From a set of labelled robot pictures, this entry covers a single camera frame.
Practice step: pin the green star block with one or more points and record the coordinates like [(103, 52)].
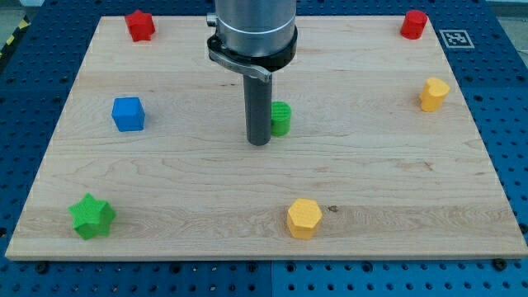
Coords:
[(92, 217)]

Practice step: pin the red cylinder block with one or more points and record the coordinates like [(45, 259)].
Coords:
[(413, 25)]

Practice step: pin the yellow heart block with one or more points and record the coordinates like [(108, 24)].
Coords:
[(433, 94)]

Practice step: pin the white fiducial marker tag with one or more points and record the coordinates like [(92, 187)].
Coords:
[(456, 39)]

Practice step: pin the blue cube block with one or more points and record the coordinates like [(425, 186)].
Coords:
[(128, 114)]

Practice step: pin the wooden board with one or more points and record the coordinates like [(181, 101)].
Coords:
[(393, 182)]

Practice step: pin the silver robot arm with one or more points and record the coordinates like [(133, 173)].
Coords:
[(253, 37)]

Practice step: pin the yellow hexagon block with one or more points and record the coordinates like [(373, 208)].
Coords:
[(304, 218)]

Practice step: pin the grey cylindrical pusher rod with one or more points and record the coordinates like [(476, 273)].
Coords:
[(257, 98)]

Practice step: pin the red star block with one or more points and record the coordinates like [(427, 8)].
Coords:
[(140, 25)]

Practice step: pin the green cylinder block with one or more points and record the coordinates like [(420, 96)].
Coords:
[(280, 118)]

